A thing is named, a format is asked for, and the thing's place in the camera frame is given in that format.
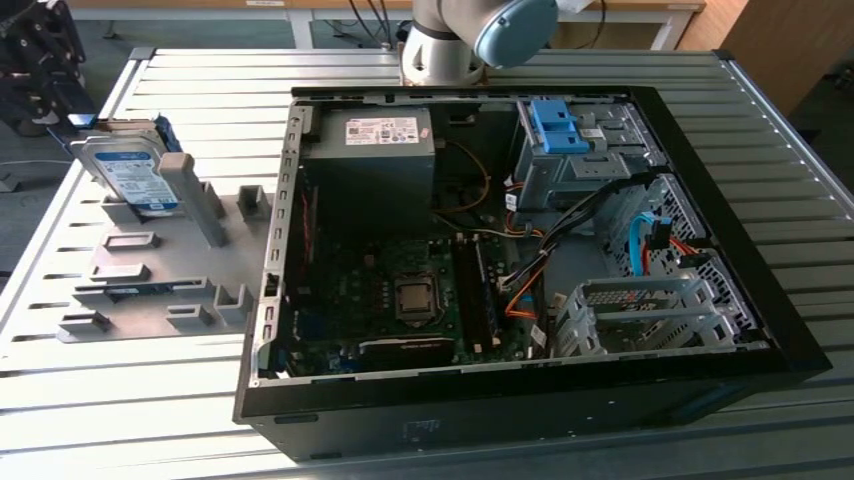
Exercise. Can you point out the hard disk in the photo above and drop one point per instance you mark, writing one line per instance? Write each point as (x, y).
(127, 175)

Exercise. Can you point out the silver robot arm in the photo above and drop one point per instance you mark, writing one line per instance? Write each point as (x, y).
(441, 55)

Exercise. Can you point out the silver disk bay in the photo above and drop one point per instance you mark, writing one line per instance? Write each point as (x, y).
(641, 287)

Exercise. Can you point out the white-legged wooden desk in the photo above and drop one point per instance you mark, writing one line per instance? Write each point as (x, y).
(300, 30)

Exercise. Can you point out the grey parts rack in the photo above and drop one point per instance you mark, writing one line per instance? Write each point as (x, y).
(174, 260)

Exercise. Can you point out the RAM stick on rack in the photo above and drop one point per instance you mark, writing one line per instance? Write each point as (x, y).
(140, 290)

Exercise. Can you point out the grey power supply unit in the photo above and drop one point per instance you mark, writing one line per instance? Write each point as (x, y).
(374, 185)

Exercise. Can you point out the green motherboard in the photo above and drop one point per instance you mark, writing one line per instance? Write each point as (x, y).
(347, 300)

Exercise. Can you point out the silver CPU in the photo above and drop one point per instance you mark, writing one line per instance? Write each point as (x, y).
(417, 298)

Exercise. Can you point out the CPU socket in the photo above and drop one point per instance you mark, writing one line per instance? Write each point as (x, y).
(397, 320)

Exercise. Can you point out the black RAM slot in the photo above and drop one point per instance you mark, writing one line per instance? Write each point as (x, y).
(459, 290)

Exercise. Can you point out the blue drive latch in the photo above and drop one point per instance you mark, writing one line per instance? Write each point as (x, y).
(557, 130)

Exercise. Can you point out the black graphics card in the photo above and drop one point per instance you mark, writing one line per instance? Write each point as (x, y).
(407, 350)

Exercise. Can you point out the installed RAM stick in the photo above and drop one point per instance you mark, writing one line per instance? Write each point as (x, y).
(486, 300)

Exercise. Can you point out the grey metal drive cage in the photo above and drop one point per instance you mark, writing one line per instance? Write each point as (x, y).
(587, 175)

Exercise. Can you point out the black PC case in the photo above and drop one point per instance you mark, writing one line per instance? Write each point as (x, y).
(467, 410)

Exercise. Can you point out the wooden cabinet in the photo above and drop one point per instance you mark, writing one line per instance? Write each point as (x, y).
(787, 45)

